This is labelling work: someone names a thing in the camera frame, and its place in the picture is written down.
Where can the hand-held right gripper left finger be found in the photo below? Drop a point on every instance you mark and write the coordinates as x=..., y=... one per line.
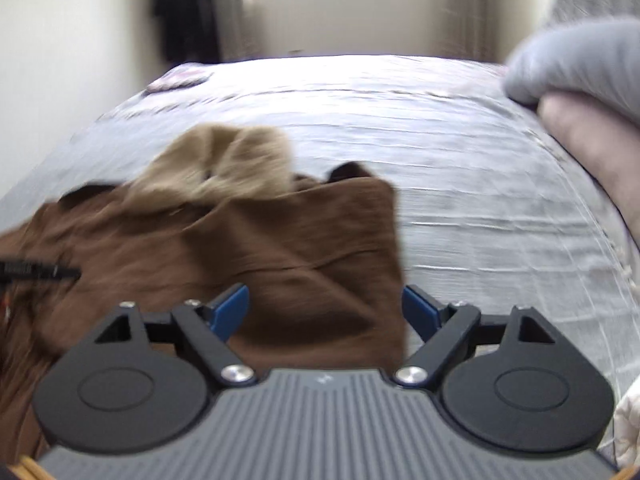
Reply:
x=229, y=311

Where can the brown blanket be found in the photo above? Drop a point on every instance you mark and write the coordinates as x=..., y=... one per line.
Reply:
x=280, y=250

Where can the white blanket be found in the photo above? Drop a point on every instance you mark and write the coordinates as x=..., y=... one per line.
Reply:
x=627, y=435

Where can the beige patterned curtain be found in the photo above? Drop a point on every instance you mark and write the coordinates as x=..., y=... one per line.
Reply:
x=235, y=10
x=467, y=10

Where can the grey checked bedspread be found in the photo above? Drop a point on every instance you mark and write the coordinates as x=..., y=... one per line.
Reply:
x=450, y=170

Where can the small folded patterned cloth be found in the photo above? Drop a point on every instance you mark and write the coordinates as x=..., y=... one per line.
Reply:
x=179, y=80

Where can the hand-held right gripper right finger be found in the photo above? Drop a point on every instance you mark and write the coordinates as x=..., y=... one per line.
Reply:
x=421, y=311

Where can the hanging dark clothes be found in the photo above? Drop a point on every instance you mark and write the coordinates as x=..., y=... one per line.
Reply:
x=182, y=10

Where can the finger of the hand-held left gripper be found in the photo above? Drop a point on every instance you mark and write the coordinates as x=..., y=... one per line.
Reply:
x=35, y=270

